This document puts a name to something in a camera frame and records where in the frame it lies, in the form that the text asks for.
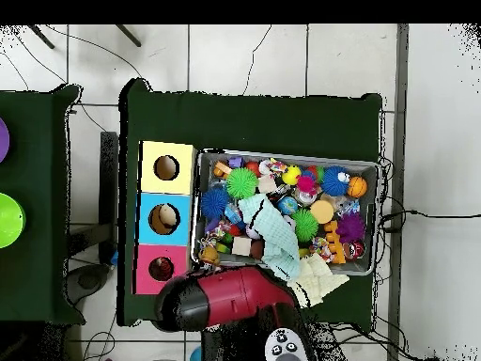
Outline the mint knitted cloth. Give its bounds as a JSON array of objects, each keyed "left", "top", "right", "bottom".
[{"left": 237, "top": 193, "right": 303, "bottom": 281}]

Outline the orange-brown teddy bear plush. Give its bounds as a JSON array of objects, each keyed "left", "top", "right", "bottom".
[{"left": 197, "top": 244, "right": 222, "bottom": 267}]

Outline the cream knitted cloth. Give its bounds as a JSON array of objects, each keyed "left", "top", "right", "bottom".
[{"left": 287, "top": 253, "right": 350, "bottom": 307}]

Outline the clear mesh toy bin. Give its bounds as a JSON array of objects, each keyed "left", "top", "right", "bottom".
[{"left": 190, "top": 147, "right": 380, "bottom": 276}]

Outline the wooden three-hole box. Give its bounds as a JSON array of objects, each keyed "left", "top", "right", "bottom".
[{"left": 132, "top": 140, "right": 198, "bottom": 296}]

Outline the green spiky rubber ball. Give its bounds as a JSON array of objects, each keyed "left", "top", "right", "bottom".
[{"left": 225, "top": 166, "right": 259, "bottom": 200}]

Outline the blue spiky rubber ball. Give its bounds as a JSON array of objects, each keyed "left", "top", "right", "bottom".
[{"left": 199, "top": 186, "right": 230, "bottom": 220}]

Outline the plain wooden cube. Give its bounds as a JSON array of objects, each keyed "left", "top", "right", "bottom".
[{"left": 231, "top": 236, "right": 252, "bottom": 257}]

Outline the pink spiky rubber ball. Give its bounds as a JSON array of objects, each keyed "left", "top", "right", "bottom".
[{"left": 296, "top": 175, "right": 318, "bottom": 196}]

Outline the small green spiky ball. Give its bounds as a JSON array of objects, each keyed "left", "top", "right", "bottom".
[{"left": 290, "top": 208, "right": 319, "bottom": 243}]

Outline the dark green tablecloth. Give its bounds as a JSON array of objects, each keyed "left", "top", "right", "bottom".
[
  {"left": 116, "top": 78, "right": 384, "bottom": 332},
  {"left": 0, "top": 84, "right": 85, "bottom": 326}
]

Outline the orange toy burger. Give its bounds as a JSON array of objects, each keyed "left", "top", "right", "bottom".
[{"left": 309, "top": 199, "right": 334, "bottom": 226}]

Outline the blue googly-eyed spiky ball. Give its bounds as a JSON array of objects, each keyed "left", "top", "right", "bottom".
[{"left": 319, "top": 165, "right": 351, "bottom": 197}]

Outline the purple spiky rubber ball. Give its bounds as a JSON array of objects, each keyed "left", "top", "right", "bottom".
[{"left": 336, "top": 212, "right": 366, "bottom": 244}]

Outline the orange basketball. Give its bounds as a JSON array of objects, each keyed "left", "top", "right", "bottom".
[{"left": 346, "top": 175, "right": 369, "bottom": 199}]

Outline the black upright panel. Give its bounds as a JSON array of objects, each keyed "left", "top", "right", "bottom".
[{"left": 98, "top": 131, "right": 120, "bottom": 260}]

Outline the black tripod leg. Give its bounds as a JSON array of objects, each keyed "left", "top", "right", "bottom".
[
  {"left": 27, "top": 24, "right": 55, "bottom": 50},
  {"left": 115, "top": 24, "right": 143, "bottom": 48}
]

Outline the lime green bowl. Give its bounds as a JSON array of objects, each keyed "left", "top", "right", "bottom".
[{"left": 0, "top": 192, "right": 27, "bottom": 249}]

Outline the purple bowl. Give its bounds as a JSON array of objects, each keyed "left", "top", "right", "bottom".
[{"left": 0, "top": 117, "right": 11, "bottom": 165}]

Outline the black power cable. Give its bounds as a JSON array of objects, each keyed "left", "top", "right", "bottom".
[{"left": 379, "top": 209, "right": 481, "bottom": 231}]

